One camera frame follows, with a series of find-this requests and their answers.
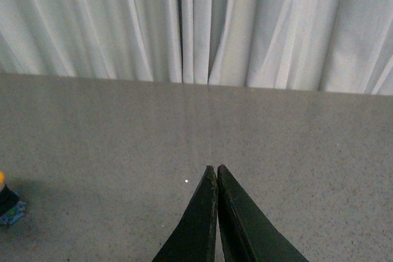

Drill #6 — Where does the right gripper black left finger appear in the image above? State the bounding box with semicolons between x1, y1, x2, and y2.
153;166;218;262

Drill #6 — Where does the white pleated curtain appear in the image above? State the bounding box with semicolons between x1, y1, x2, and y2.
1;0;392;95

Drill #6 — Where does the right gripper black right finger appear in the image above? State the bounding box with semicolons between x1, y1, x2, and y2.
217;165;307;261

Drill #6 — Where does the yellow push button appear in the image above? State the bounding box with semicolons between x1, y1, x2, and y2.
1;171;26;226

